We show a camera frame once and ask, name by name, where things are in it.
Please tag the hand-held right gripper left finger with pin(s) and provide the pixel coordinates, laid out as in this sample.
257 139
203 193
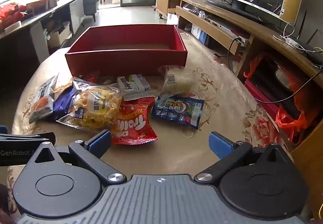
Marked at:
99 141

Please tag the red plastic bags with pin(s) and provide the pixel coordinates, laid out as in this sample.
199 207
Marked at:
10 13

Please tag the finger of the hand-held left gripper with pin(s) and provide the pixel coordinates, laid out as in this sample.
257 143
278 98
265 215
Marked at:
25 140

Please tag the wooden television cabinet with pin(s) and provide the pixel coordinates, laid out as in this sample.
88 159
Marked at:
265 34

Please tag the clear packet yellow fried snack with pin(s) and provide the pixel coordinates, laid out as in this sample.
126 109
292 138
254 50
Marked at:
96 108

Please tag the clear plastic container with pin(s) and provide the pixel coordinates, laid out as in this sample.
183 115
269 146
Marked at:
191 9

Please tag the blue white carton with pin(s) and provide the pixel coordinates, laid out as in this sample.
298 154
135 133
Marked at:
200 34

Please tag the white power adapter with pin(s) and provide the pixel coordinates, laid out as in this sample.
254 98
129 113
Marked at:
291 41

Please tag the white flat device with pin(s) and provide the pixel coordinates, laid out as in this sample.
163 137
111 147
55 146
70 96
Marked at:
222 26

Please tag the orange plastic bag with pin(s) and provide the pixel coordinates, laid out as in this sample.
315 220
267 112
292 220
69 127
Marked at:
287 118

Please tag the shallow cardboard tray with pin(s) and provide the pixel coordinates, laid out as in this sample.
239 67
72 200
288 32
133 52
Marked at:
35 5

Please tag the open cardboard box white front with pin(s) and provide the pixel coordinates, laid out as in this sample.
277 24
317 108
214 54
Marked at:
59 37

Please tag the gold foil snack packet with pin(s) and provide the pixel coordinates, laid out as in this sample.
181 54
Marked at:
64 85

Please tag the white wafer packet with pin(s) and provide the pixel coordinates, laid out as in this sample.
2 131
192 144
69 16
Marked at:
135 85

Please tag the red cardboard box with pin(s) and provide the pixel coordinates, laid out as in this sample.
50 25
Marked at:
126 62

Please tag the white snack packet orange picture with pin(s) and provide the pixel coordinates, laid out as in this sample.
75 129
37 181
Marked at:
41 103

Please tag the blue foil snack packet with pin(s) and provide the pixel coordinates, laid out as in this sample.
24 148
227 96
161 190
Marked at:
61 105

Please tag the dark long table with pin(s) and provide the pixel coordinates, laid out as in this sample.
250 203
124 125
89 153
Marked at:
50 10

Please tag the black router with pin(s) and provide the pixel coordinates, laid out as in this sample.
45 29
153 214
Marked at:
310 50

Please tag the blue candy packet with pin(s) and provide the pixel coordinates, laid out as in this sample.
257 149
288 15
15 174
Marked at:
176 109

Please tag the white plastic bag on floor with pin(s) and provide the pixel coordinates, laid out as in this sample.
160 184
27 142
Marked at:
172 19

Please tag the grey sofa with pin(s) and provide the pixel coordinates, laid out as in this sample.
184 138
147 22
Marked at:
89 3

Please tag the red green snack packet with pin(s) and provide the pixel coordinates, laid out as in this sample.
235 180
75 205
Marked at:
92 78

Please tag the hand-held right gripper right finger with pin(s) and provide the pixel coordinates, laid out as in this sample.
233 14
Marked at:
220 144

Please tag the clear-wrapped pale bun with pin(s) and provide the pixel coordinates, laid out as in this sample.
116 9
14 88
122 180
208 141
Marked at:
176 80

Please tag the red gummy candy packet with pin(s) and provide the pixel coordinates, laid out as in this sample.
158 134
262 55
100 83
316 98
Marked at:
133 123

